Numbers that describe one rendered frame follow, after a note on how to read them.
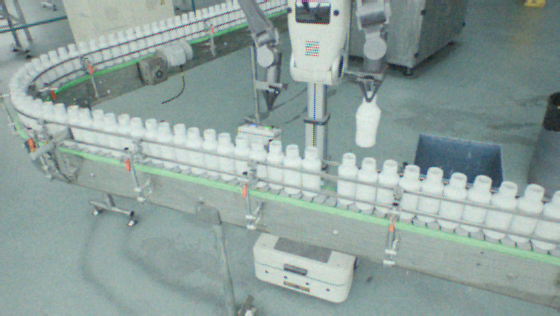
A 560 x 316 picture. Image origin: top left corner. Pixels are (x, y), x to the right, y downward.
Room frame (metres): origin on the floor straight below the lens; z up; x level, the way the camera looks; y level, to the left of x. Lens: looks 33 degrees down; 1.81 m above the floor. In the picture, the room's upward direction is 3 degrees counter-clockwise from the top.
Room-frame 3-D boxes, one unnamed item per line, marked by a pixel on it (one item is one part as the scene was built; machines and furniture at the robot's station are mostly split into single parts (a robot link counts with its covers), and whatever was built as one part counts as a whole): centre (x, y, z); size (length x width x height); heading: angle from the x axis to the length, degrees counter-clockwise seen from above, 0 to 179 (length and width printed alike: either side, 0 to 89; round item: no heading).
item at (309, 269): (1.69, -0.19, 0.24); 0.68 x 0.53 x 0.41; 157
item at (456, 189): (0.86, -0.48, 1.08); 0.06 x 0.06 x 0.17
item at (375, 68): (1.09, -0.28, 1.41); 0.10 x 0.07 x 0.07; 155
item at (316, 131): (1.70, -0.19, 0.74); 0.11 x 0.11 x 0.40; 67
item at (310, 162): (1.03, -0.10, 1.08); 0.06 x 0.06 x 0.17
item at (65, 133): (1.35, 0.86, 0.96); 0.23 x 0.10 x 0.27; 157
